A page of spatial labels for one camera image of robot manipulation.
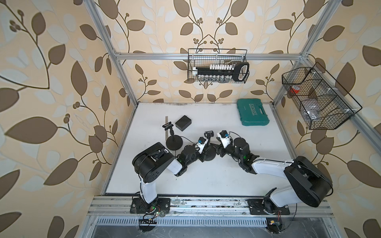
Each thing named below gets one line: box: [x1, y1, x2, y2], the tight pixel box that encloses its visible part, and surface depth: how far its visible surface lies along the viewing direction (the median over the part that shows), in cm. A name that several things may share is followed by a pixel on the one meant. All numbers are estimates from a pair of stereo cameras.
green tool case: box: [236, 98, 270, 126], surface depth 113 cm
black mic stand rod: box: [162, 121, 176, 143], surface depth 83 cm
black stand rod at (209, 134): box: [203, 130, 214, 147], surface depth 82 cm
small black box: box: [175, 115, 192, 132], surface depth 107 cm
